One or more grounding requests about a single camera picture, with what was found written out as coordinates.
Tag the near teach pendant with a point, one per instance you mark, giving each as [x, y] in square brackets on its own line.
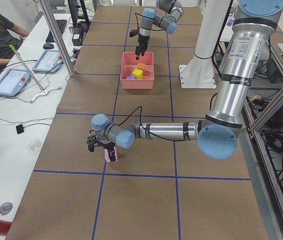
[13, 81]

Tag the aluminium frame post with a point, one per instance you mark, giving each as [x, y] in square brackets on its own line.
[53, 27]

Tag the pink plastic bin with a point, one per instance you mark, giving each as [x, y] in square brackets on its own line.
[129, 63]

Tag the green tipped metal rod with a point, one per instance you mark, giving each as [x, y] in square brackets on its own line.
[26, 67]

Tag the purple foam block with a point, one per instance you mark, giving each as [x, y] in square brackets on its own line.
[130, 78]

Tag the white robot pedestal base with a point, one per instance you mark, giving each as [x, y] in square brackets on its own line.
[199, 72]

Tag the orange foam block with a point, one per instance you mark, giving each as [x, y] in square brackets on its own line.
[142, 67]

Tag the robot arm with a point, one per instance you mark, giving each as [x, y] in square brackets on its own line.
[216, 135]
[150, 17]

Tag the far teach pendant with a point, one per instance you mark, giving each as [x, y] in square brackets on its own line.
[49, 62]

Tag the black computer mouse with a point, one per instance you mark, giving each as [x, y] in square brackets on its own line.
[48, 46]

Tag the yellow foam block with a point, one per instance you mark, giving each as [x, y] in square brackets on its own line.
[137, 73]

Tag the small black square device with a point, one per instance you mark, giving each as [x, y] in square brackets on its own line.
[20, 129]

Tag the pink foam block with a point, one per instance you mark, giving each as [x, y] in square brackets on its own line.
[110, 155]

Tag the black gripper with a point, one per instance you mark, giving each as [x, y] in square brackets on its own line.
[105, 145]
[141, 40]

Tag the teach pendant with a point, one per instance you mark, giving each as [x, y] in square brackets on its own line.
[13, 81]
[49, 62]

